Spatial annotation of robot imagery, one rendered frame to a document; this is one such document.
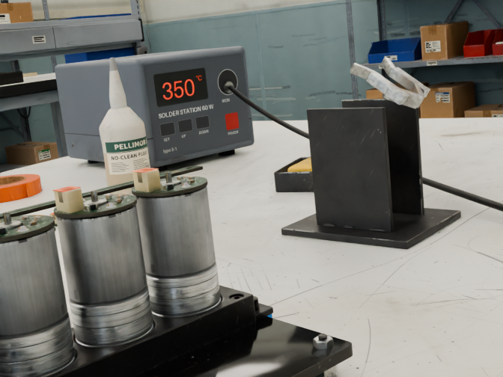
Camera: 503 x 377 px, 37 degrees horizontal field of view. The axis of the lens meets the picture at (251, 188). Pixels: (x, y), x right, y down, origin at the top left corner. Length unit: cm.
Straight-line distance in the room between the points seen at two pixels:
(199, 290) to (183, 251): 1
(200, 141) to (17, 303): 45
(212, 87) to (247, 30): 519
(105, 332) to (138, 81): 40
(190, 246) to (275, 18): 546
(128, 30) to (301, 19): 236
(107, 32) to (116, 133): 278
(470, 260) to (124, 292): 17
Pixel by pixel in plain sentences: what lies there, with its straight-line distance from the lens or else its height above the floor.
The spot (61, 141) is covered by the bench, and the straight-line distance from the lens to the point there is 398.
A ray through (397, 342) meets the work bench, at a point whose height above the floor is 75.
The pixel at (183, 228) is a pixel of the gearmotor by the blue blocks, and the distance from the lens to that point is 24.
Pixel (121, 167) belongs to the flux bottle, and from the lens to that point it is 56.
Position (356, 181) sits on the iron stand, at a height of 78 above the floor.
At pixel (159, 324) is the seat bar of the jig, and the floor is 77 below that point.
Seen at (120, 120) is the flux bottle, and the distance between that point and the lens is 56.
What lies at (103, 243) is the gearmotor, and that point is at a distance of 22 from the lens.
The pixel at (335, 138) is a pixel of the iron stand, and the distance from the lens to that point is 38.
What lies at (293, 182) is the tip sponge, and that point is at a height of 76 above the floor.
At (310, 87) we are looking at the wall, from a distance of 557.
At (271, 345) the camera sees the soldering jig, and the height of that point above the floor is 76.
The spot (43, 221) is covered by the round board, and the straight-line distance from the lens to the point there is 22.
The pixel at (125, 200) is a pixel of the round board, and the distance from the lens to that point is 23.
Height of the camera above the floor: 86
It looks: 12 degrees down
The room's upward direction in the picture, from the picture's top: 6 degrees counter-clockwise
